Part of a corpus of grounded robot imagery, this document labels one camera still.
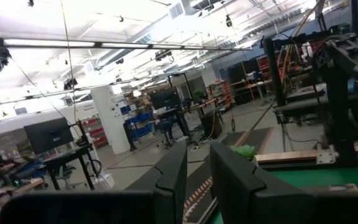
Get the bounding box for white square pillar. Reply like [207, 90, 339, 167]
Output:
[89, 85, 132, 156]

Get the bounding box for black desk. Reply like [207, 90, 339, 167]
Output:
[154, 105, 200, 147]
[42, 143, 97, 192]

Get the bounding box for green background plant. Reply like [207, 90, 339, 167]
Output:
[191, 88, 209, 105]

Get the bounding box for shelf with red bins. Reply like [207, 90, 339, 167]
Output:
[80, 115, 109, 149]

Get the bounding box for black workstation frame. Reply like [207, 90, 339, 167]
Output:
[260, 29, 354, 151]

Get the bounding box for black floor cabinet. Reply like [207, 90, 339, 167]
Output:
[200, 111, 224, 140]

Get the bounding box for green table mat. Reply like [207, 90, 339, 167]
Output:
[209, 166, 358, 224]

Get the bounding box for overhead bar with light strips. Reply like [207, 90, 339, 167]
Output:
[0, 37, 253, 52]

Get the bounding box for thin hanging cable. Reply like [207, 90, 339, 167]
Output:
[60, 0, 78, 126]

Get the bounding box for orange storage shelving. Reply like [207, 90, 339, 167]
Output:
[207, 80, 236, 108]

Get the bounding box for blue office chair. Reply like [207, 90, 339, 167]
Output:
[54, 164, 78, 189]

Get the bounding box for blue storage bins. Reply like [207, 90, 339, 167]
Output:
[119, 103, 156, 142]

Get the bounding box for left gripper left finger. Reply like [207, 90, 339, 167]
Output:
[0, 141, 189, 224]

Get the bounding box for black floor mat, orange-striped edge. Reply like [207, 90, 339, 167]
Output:
[183, 130, 245, 223]
[234, 126, 275, 156]

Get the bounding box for black computer monitor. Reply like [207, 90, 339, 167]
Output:
[149, 86, 182, 111]
[23, 116, 75, 156]

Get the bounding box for cluttered wooden workbench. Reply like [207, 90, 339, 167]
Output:
[0, 154, 48, 219]

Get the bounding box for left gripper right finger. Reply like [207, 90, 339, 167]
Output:
[209, 141, 358, 224]

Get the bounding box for green potted plant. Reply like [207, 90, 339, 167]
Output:
[229, 144, 257, 162]

